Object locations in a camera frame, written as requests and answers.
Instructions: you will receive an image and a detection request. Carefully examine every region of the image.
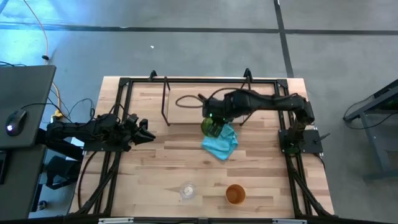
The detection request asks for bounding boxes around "grey desk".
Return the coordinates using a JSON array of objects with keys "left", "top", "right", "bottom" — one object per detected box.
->
[{"left": 0, "top": 64, "right": 57, "bottom": 221}]

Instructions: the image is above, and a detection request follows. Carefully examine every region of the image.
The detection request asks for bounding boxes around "side table black cable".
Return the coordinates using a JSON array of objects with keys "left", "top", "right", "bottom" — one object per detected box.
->
[{"left": 343, "top": 95, "right": 396, "bottom": 131}]

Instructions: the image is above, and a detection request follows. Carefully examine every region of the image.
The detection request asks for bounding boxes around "yellow cable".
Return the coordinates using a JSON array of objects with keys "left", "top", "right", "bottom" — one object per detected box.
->
[{"left": 23, "top": 0, "right": 63, "bottom": 119}]

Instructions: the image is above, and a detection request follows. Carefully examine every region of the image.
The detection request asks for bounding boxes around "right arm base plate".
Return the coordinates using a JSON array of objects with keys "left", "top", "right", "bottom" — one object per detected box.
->
[{"left": 279, "top": 129, "right": 324, "bottom": 155}]

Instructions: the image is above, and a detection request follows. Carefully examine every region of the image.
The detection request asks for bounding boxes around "orange-yellow plastic cup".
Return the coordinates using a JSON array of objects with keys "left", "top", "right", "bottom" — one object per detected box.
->
[{"left": 224, "top": 184, "right": 247, "bottom": 205}]

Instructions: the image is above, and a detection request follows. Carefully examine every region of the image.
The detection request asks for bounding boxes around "black desk support frame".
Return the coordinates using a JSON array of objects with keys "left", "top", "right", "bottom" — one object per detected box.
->
[{"left": 35, "top": 136, "right": 85, "bottom": 190}]

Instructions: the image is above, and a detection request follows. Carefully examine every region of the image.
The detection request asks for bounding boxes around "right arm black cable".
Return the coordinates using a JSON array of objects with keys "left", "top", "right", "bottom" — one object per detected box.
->
[{"left": 175, "top": 87, "right": 238, "bottom": 110}]

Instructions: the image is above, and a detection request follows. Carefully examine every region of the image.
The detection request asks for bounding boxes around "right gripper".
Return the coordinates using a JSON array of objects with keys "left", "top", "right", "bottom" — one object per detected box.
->
[{"left": 201, "top": 92, "right": 234, "bottom": 138}]

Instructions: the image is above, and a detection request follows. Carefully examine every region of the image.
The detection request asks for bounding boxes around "small clear plastic cup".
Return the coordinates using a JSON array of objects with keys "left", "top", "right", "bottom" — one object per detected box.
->
[{"left": 178, "top": 181, "right": 197, "bottom": 200}]

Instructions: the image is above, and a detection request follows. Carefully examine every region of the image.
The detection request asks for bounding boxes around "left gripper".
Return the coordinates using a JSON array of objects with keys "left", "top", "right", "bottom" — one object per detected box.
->
[{"left": 122, "top": 113, "right": 156, "bottom": 147}]

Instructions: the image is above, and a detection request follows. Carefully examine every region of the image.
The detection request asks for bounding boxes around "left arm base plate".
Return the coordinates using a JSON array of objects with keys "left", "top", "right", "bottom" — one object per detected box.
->
[{"left": 83, "top": 141, "right": 129, "bottom": 152}]

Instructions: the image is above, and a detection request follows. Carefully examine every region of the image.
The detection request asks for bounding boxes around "silver metal bracket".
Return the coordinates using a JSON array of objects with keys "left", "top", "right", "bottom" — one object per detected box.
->
[
  {"left": 272, "top": 218, "right": 307, "bottom": 224},
  {"left": 98, "top": 217, "right": 134, "bottom": 224}
]

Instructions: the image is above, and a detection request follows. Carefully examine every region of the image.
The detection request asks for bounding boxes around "tall green plastic cup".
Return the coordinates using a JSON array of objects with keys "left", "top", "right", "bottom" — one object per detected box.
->
[{"left": 200, "top": 117, "right": 219, "bottom": 138}]

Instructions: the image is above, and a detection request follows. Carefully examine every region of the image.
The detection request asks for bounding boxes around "wooden shelf with wire legs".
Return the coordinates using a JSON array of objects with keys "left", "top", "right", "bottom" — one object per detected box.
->
[{"left": 160, "top": 76, "right": 254, "bottom": 127}]

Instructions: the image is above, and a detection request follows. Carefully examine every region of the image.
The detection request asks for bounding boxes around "black computer mouse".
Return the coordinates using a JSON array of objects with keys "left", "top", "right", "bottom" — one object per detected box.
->
[{"left": 5, "top": 109, "right": 27, "bottom": 137}]

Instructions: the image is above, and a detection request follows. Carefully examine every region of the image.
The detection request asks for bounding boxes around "blue cloth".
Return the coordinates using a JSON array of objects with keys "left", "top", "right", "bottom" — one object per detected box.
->
[{"left": 201, "top": 123, "right": 239, "bottom": 161}]

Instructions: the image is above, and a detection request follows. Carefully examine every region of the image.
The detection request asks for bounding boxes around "thin black cable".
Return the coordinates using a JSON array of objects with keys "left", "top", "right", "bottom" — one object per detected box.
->
[{"left": 20, "top": 98, "right": 96, "bottom": 131}]

